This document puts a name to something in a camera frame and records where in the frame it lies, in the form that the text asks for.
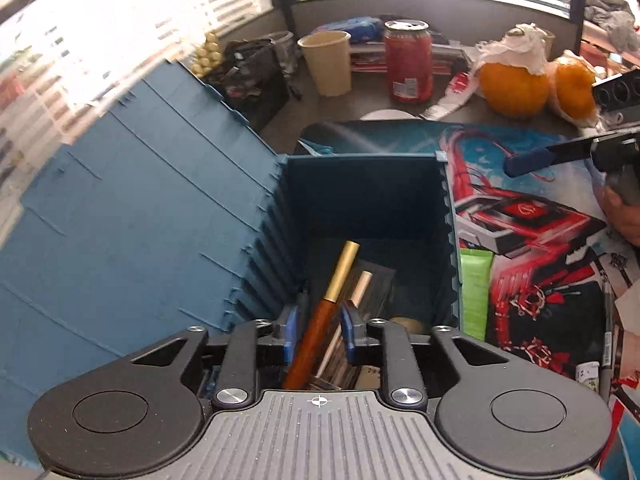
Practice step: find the red white wrapper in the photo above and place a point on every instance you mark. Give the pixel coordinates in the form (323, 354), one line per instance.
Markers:
(450, 97)

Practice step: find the green squeeze tube white cap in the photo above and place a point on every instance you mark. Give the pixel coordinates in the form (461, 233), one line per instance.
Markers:
(475, 295)

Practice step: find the red drink can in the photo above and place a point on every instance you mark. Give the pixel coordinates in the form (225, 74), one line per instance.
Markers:
(407, 60)

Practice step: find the orange citrus fruit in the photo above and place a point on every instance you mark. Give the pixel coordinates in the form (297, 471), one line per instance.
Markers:
(510, 91)
(572, 90)

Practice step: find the stack of red magazines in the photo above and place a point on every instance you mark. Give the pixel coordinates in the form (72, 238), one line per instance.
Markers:
(367, 57)

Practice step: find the blue snack packet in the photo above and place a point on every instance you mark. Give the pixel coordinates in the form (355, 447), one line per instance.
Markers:
(350, 29)

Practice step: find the white foam fruit net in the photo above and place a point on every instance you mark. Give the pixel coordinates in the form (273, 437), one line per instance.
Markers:
(520, 47)

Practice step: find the grey crumpled cloth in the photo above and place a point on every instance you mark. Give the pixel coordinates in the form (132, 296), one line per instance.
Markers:
(615, 15)

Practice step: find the brown pen gold cap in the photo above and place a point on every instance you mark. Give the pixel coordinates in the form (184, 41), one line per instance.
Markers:
(320, 320)

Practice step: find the cluster of gold balls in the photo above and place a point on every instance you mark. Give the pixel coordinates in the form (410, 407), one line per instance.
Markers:
(207, 55)

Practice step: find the beige paper cup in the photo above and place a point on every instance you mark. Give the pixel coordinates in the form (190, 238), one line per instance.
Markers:
(327, 65)

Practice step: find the blue container-shaped storage box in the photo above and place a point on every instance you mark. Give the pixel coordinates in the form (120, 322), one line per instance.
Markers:
(150, 210)

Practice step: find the person's right hand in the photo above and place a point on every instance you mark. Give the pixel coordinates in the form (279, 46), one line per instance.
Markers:
(625, 205)

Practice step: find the white round lid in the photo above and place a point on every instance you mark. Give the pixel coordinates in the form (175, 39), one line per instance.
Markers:
(387, 115)

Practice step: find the grey marker pen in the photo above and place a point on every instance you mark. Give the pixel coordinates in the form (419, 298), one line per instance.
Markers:
(606, 340)

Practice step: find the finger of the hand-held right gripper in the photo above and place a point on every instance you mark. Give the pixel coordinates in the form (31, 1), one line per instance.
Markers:
(525, 164)

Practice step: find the clear pen case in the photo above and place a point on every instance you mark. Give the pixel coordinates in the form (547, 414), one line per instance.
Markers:
(372, 290)

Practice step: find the colourful printed mouse mat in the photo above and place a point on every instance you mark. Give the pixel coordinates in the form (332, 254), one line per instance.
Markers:
(540, 280)

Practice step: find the black mesh pen holder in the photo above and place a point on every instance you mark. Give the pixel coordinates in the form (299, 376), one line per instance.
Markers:
(260, 95)

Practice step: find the clear drinking glass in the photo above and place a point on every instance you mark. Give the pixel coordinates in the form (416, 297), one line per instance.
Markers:
(286, 52)

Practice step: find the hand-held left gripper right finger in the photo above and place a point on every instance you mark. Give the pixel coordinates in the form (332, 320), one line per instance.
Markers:
(352, 332)

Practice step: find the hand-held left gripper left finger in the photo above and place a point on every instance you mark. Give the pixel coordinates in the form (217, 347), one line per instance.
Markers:
(290, 332)

